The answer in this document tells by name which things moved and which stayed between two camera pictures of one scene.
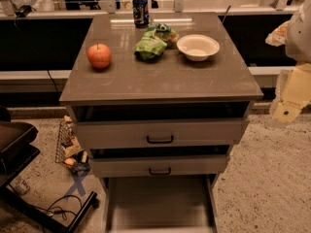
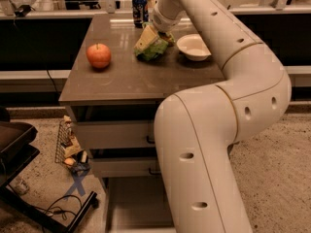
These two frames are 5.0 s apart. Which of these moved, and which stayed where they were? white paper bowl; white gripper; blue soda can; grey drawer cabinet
Moved: white gripper
Stayed: white paper bowl; grey drawer cabinet; blue soda can
